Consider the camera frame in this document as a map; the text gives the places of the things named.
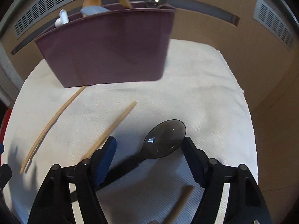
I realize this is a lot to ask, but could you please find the small white ball-end scoop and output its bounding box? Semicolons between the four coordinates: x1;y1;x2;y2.
54;18;63;27

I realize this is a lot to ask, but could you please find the white plastic spoon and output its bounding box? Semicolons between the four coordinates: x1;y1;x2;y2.
59;9;69;25

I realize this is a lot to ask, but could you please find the wooden spoon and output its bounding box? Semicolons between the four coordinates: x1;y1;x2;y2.
82;0;101;9

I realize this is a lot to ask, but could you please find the cream table cloth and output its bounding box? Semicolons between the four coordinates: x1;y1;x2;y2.
3;39;258;223

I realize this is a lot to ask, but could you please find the maroon plastic utensil holder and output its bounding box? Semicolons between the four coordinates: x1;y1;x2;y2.
34;1;176;88

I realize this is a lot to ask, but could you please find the small grey vent grille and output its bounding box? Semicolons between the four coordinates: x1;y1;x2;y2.
253;0;295;50

